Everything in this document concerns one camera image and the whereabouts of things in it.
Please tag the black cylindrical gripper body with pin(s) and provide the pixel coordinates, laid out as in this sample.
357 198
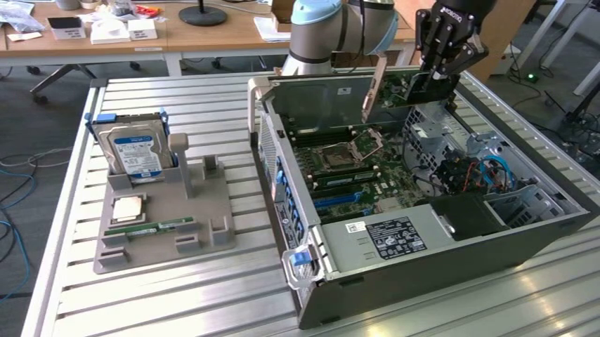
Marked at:
464 14

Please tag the green GPU card black cooler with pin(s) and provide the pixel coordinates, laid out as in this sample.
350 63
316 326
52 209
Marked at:
393 87

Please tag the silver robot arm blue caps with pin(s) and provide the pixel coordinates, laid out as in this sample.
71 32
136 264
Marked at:
328 38

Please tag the white electrical box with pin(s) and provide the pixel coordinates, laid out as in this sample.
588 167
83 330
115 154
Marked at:
509 63

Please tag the black adapter green light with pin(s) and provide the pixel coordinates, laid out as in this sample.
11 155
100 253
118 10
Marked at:
531 76

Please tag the silver socket cover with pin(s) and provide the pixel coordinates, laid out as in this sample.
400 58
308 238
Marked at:
381 144

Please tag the brown cardboard box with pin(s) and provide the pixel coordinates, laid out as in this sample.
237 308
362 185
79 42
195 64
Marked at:
281 14

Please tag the white paper stack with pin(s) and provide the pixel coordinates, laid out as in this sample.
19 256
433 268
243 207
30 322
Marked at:
269 33

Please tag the CPU socket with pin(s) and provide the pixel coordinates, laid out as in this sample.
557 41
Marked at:
334 156

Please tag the green motherboard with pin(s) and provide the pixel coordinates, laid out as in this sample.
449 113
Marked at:
389 189

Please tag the silver chipset heatsink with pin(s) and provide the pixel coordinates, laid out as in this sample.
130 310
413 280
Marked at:
392 205

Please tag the wooden office desk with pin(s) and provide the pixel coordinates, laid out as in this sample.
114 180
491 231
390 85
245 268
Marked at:
211 38

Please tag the long blue expansion slot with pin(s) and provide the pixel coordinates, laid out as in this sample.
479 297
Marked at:
340 200

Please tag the black round lamp base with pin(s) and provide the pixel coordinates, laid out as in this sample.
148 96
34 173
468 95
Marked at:
202 15

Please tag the grey power supply black label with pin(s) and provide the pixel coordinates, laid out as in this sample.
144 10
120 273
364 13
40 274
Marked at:
356 245

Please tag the red small item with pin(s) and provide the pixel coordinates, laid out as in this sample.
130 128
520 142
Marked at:
147 12

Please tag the small white box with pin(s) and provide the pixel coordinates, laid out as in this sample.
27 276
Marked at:
140 31

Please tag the black silver PC case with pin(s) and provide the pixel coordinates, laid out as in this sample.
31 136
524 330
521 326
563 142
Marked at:
421 281

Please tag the blue case latch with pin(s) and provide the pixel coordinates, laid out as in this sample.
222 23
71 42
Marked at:
299 258

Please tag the white round holder box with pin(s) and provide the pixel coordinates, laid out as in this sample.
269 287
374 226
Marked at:
110 33

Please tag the hard disk blue carrier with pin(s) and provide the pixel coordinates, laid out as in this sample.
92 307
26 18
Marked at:
134 154

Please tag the grey plastic parts rack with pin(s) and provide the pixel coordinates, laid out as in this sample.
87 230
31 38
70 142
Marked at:
159 210

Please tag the white box black lid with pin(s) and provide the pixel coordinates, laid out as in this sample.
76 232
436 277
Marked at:
68 31

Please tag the grey cup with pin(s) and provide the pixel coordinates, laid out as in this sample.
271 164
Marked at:
68 4

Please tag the silver CPU chip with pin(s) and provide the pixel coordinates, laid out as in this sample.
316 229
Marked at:
126 210

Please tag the grey caster chair base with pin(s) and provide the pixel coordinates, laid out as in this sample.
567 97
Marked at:
51 79

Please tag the beige label card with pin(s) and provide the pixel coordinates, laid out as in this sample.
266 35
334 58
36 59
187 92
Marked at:
23 36

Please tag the clear plastic bag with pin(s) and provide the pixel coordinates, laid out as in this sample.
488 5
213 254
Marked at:
19 17

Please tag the white table frame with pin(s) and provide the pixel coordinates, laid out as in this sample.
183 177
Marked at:
564 35

